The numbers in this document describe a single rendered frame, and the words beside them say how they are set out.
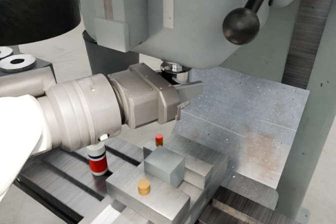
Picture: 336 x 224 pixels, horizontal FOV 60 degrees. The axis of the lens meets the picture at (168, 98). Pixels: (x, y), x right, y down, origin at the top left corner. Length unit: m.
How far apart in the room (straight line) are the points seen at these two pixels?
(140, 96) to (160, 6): 0.12
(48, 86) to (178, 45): 0.17
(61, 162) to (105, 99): 0.45
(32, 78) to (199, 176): 0.35
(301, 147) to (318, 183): 1.28
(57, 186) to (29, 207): 1.27
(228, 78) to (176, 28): 0.54
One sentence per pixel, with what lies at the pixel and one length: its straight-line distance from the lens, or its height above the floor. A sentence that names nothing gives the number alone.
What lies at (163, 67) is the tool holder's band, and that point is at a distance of 0.42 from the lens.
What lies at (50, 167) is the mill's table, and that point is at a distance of 0.81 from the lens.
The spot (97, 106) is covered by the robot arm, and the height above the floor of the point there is 1.26.
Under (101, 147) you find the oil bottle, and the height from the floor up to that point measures 1.01.
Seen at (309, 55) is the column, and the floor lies 1.18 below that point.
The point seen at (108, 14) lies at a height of 1.38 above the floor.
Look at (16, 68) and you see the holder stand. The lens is 0.82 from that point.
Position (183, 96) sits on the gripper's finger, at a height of 1.23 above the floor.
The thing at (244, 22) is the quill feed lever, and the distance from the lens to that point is 0.24.
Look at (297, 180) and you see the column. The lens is 0.97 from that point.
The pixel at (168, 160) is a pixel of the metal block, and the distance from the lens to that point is 0.56.
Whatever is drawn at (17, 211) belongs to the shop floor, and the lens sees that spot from 2.01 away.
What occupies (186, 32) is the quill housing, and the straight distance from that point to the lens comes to 0.29.
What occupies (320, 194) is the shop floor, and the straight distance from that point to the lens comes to 2.10.
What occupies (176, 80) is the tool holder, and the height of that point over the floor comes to 1.26.
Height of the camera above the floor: 1.46
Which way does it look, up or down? 33 degrees down
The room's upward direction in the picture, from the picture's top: straight up
